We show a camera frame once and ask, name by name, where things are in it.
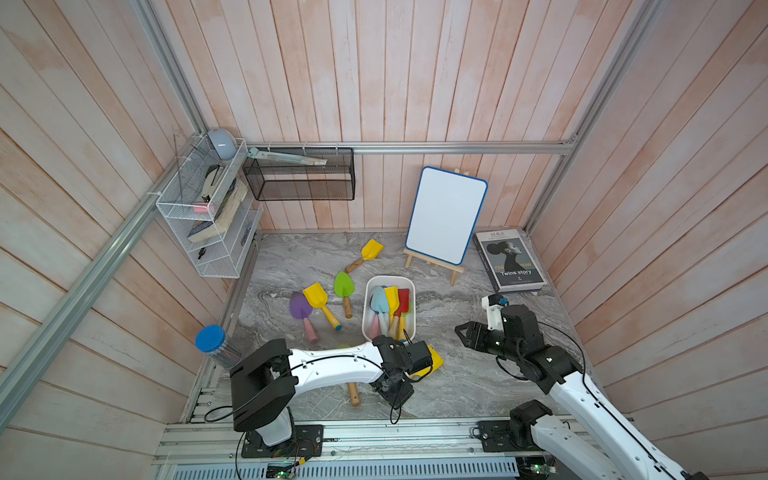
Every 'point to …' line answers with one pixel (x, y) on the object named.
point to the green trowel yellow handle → (402, 323)
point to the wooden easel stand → (454, 268)
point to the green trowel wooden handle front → (354, 394)
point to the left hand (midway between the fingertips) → (386, 397)
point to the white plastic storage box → (401, 282)
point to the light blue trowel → (380, 304)
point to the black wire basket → (282, 180)
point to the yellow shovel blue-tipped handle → (317, 297)
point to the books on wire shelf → (219, 221)
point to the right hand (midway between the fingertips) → (461, 328)
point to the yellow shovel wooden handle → (369, 252)
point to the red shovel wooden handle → (404, 301)
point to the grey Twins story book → (509, 261)
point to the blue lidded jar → (213, 339)
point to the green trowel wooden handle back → (344, 287)
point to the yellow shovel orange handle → (392, 299)
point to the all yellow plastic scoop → (436, 361)
